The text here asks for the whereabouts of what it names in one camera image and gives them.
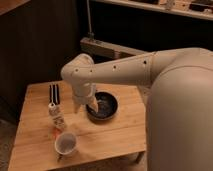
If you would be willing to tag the white cup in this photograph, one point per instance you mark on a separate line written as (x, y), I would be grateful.
(65, 144)

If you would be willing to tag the white sauce bottle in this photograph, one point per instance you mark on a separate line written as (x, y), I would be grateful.
(57, 116)

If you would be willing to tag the background shelf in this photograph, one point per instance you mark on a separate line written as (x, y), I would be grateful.
(185, 8)

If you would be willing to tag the metal pole stand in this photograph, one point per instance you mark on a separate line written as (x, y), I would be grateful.
(90, 32)

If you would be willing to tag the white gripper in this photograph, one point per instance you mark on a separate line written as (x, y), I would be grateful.
(84, 94)

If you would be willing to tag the wooden table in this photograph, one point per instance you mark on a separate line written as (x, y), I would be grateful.
(33, 149)

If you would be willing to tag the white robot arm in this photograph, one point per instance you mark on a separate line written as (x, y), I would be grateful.
(179, 110)

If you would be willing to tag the black chopstick left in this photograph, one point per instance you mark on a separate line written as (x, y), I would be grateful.
(50, 94)

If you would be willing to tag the black bowl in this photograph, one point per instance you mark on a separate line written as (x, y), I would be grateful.
(107, 107)

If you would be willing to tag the wooden bench ledge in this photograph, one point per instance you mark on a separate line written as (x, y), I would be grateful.
(106, 49)

